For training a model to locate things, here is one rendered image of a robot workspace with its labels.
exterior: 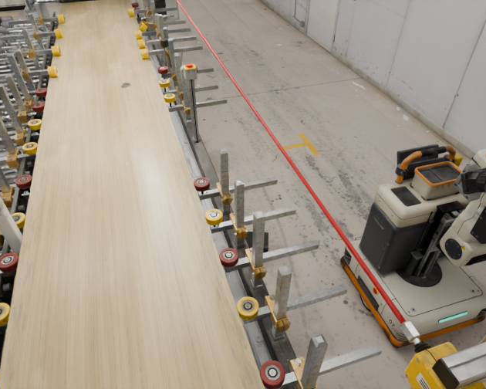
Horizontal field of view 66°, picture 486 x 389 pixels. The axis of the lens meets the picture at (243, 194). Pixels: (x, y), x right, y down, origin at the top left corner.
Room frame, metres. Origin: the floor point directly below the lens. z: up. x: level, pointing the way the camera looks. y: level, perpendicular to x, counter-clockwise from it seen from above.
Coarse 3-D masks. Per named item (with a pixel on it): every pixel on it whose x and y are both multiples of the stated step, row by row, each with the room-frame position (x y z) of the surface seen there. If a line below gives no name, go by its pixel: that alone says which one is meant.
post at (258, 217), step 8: (256, 216) 0.97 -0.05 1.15; (264, 216) 0.98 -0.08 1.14; (256, 224) 0.97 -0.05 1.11; (264, 224) 0.98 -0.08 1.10; (256, 232) 0.97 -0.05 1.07; (264, 232) 0.98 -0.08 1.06; (256, 240) 0.97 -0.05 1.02; (256, 248) 0.97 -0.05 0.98; (256, 256) 0.97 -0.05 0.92; (256, 264) 0.97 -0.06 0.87; (256, 280) 0.97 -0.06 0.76
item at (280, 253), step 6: (294, 246) 1.09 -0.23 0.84; (300, 246) 1.09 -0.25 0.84; (306, 246) 1.09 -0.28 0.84; (312, 246) 1.09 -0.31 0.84; (318, 246) 1.10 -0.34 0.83; (264, 252) 1.06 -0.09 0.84; (270, 252) 1.06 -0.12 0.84; (276, 252) 1.06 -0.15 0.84; (282, 252) 1.06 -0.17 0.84; (288, 252) 1.06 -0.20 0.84; (294, 252) 1.07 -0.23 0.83; (300, 252) 1.08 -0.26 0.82; (246, 258) 1.03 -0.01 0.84; (264, 258) 1.03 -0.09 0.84; (270, 258) 1.03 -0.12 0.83; (276, 258) 1.04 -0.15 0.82; (240, 264) 0.99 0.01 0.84; (246, 264) 1.00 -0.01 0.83; (228, 270) 0.97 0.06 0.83; (234, 270) 0.98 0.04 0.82
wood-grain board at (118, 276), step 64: (128, 0) 4.97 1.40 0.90; (64, 64) 2.99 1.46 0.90; (128, 64) 2.99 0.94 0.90; (64, 128) 1.99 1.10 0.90; (128, 128) 1.99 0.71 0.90; (64, 192) 1.39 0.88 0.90; (128, 192) 1.39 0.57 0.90; (192, 192) 1.39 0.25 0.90; (64, 256) 0.99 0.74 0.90; (128, 256) 0.99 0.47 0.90; (192, 256) 0.99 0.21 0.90; (64, 320) 0.70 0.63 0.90; (128, 320) 0.70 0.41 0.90; (192, 320) 0.70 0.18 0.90; (0, 384) 0.48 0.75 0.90; (64, 384) 0.48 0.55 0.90; (128, 384) 0.48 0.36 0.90; (192, 384) 0.48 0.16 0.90; (256, 384) 0.48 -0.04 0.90
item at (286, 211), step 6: (276, 210) 1.34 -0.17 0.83; (282, 210) 1.34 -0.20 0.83; (288, 210) 1.34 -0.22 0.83; (294, 210) 1.34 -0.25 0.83; (252, 216) 1.30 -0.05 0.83; (270, 216) 1.30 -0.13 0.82; (276, 216) 1.31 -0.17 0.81; (282, 216) 1.32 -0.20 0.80; (222, 222) 1.25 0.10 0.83; (228, 222) 1.25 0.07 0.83; (246, 222) 1.26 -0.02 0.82; (252, 222) 1.27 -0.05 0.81; (210, 228) 1.23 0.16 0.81; (216, 228) 1.22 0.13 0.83; (222, 228) 1.23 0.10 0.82; (228, 228) 1.24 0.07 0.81
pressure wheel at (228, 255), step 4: (228, 248) 1.03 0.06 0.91; (220, 252) 1.00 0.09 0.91; (224, 252) 1.00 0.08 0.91; (228, 252) 1.00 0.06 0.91; (232, 252) 1.00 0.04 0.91; (236, 252) 1.00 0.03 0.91; (220, 256) 0.98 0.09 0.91; (224, 256) 0.98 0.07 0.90; (228, 256) 0.98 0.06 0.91; (232, 256) 0.98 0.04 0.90; (236, 256) 0.98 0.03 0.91; (220, 260) 0.97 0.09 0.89; (224, 260) 0.96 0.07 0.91; (228, 260) 0.96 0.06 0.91; (232, 260) 0.96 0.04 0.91; (236, 260) 0.97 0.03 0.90; (224, 264) 0.95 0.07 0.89; (228, 264) 0.95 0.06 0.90; (232, 264) 0.96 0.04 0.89
